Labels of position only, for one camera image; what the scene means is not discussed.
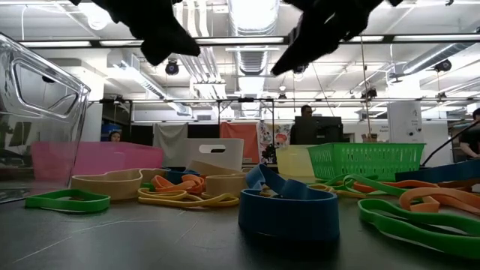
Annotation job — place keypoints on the black monitor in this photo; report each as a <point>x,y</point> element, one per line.
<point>326,131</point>

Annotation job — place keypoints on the green lattice basket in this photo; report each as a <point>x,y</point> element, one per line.
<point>367,161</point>

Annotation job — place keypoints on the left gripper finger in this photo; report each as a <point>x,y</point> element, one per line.
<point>155,54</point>
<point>180,41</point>

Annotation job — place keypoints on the tan rubber band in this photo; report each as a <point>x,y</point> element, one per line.
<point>461,183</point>
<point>112,187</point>
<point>225,184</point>

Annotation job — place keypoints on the wide blue rubber band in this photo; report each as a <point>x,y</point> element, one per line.
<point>288,217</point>

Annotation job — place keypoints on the black ceiling camera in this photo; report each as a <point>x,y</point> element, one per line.
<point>172,68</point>
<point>443,65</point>

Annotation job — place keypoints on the green rubber band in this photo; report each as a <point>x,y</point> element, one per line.
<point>369,183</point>
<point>147,185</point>
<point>412,230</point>
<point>67,205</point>

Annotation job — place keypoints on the silver ceiling duct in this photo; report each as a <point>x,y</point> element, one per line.
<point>253,22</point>

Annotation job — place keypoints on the large blue rubber band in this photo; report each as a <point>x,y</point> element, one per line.
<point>442,173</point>

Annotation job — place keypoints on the grey hanging cloth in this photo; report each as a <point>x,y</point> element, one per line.
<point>170,140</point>

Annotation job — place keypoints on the person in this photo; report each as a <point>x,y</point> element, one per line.
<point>114,135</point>
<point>470,140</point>
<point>306,111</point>

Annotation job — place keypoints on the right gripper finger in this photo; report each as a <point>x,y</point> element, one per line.
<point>307,48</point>
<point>303,26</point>

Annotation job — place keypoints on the yellow plastic basket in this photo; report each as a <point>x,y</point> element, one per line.
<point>294,161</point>

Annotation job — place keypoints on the white plastic basket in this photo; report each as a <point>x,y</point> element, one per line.
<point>228,157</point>

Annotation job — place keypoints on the pink plastic basket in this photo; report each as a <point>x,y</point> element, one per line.
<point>112,157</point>

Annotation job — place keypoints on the yellow rubber band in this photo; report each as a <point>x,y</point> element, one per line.
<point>210,203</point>
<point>348,194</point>

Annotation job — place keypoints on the orange rubber band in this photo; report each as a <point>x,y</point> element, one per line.
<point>397,184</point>
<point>180,185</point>
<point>423,204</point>

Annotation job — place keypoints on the orange hanging cloth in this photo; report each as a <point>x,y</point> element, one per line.
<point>240,140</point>

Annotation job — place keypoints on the black diagonal frame strut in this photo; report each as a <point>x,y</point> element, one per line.
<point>450,143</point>

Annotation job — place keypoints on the clear plastic bin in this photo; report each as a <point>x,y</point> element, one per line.
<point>45,123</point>

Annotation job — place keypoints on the patterned hanging cloth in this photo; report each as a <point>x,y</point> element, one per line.
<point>275,138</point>

